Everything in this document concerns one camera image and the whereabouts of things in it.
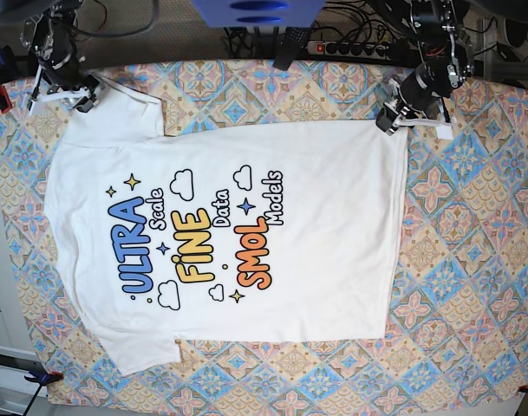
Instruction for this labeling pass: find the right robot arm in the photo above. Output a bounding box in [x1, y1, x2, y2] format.
[22, 1, 103, 115]

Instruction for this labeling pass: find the blue orange clamp lower left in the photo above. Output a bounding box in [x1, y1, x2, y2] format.
[23, 370, 64, 416]

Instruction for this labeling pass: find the black power strip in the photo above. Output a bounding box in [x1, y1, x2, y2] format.
[306, 40, 392, 59]

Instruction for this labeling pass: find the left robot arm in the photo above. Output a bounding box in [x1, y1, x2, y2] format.
[375, 1, 474, 140]

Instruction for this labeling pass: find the black brush-like bracket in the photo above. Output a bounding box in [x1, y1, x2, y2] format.
[273, 27, 311, 71]

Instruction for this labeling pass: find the blue orange clamp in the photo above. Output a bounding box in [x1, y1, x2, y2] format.
[0, 46, 16, 114]
[23, 370, 64, 416]

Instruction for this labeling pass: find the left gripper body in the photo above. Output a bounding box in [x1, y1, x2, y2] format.
[391, 64, 453, 117]

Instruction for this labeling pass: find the blue orange clamp upper left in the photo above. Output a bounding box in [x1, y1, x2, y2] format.
[0, 46, 16, 114]

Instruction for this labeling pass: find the white cabinet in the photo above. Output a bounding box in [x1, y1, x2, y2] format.
[0, 107, 52, 416]

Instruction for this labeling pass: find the white printed T-shirt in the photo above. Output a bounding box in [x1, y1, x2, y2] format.
[44, 81, 407, 375]

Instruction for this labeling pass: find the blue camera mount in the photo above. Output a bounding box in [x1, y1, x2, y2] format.
[192, 0, 325, 28]

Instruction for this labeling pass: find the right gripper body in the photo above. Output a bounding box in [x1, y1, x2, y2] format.
[37, 47, 100, 96]

